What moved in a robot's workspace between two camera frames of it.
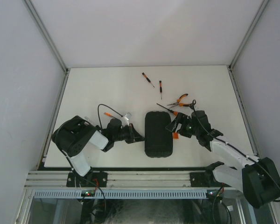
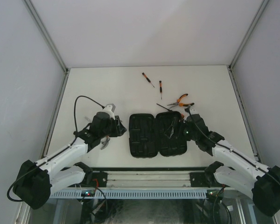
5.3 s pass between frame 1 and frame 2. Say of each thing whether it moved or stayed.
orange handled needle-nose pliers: stayed
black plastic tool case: moved
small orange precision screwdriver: stayed
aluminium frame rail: stayed
